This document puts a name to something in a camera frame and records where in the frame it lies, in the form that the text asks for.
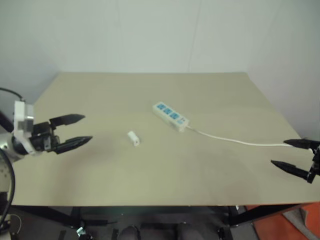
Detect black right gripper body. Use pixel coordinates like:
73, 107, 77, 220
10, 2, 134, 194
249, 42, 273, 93
310, 145, 320, 176

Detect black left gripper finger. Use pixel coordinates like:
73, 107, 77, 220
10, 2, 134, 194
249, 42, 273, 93
52, 135, 94, 155
48, 113, 87, 127

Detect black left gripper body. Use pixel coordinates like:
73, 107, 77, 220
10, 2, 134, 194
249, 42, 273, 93
28, 121, 61, 153

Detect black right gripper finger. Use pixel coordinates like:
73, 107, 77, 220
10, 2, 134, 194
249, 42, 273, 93
283, 138, 320, 151
270, 159, 316, 185

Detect small white plug adapter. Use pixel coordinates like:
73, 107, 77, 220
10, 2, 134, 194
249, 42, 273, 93
126, 130, 142, 148

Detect white power strip blue sockets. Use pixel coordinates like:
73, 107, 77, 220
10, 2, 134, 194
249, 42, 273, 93
152, 100, 190, 133

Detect dark rounded shape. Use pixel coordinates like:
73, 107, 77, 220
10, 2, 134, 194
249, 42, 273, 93
118, 224, 141, 240

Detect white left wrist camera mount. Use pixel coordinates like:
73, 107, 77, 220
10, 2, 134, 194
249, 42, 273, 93
13, 99, 42, 157

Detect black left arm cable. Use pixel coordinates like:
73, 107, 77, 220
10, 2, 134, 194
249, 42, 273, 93
0, 87, 26, 235

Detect black metal table frame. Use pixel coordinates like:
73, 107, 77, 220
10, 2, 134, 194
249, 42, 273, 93
11, 203, 312, 230

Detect white power strip cable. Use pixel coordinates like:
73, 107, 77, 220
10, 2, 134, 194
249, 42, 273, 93
184, 124, 314, 154

